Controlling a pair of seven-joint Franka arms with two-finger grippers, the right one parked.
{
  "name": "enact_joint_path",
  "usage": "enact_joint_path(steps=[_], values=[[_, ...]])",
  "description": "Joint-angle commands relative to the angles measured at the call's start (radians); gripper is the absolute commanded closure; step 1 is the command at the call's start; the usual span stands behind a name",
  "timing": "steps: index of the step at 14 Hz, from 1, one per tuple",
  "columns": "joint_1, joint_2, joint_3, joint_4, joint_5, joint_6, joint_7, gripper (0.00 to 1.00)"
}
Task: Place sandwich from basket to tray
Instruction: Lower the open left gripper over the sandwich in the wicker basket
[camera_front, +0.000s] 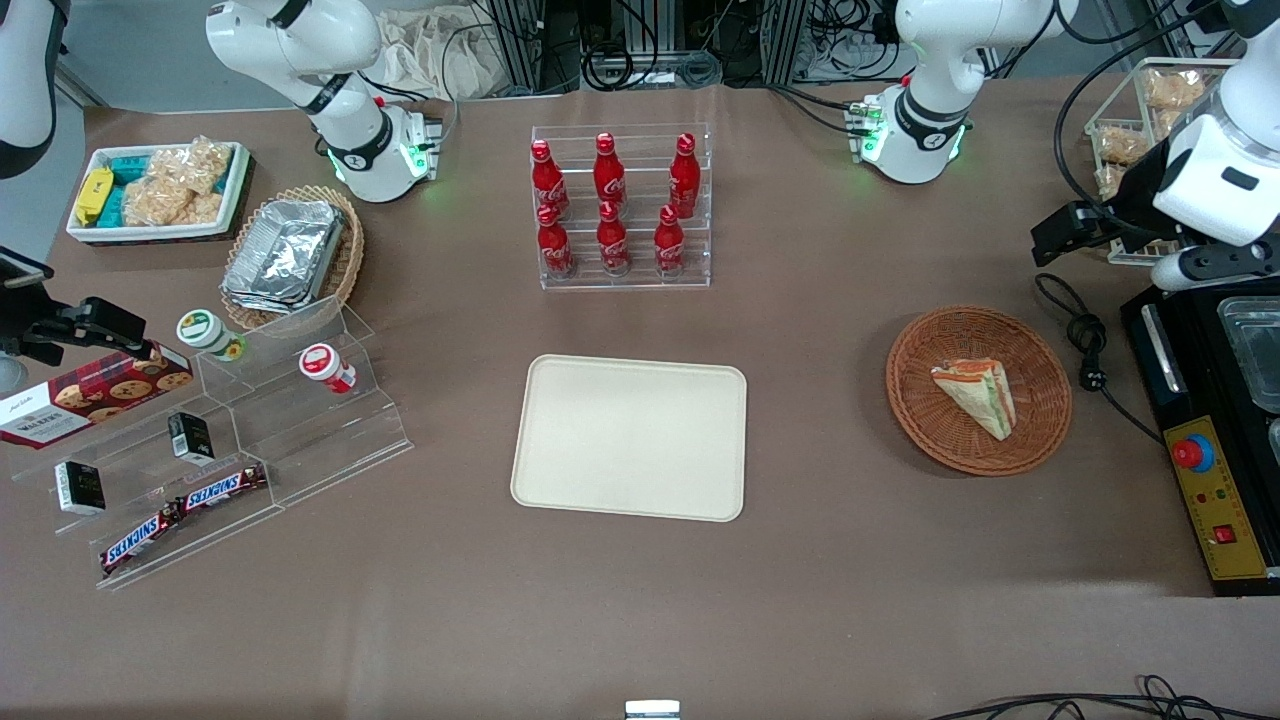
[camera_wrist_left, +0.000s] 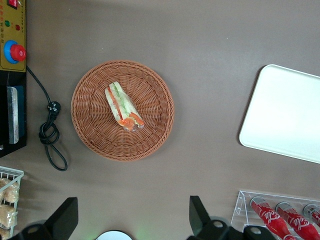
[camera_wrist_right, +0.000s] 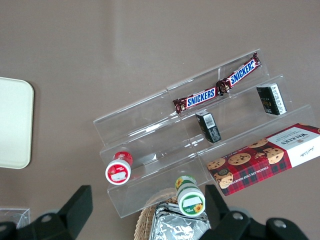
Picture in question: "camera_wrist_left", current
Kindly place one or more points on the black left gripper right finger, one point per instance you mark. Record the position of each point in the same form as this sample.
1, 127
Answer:
200, 220

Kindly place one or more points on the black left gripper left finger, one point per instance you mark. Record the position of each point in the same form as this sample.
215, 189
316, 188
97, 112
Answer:
62, 220

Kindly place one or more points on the plastic-wrapped sandwich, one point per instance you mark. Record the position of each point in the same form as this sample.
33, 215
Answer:
121, 106

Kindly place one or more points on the round brown wicker basket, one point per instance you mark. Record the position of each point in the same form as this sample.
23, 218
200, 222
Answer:
152, 100

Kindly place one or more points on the white rectangular tray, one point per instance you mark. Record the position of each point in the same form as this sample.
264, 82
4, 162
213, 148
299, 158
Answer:
282, 112

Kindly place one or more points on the clear acrylic bottle holder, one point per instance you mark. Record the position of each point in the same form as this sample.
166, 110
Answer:
241, 207

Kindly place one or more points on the white round disc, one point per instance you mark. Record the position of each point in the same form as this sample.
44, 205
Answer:
113, 235

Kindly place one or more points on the wrapped brown pastry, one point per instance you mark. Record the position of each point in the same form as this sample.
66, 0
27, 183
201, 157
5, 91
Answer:
3, 234
10, 193
6, 215

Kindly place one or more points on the red cola can left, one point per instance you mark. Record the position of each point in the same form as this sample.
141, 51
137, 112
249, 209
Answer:
268, 217

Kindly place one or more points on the red cola can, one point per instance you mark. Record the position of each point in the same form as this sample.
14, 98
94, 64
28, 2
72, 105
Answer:
268, 217
312, 212
297, 221

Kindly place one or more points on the red cola can middle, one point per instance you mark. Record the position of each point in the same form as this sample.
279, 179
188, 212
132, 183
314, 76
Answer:
297, 221

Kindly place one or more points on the red cola can right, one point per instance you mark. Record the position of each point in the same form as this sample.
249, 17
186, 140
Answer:
312, 212

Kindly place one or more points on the red emergency stop button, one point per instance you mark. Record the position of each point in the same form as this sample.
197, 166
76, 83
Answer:
17, 53

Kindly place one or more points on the black appliance with yellow panel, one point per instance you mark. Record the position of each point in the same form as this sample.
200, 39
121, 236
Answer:
12, 32

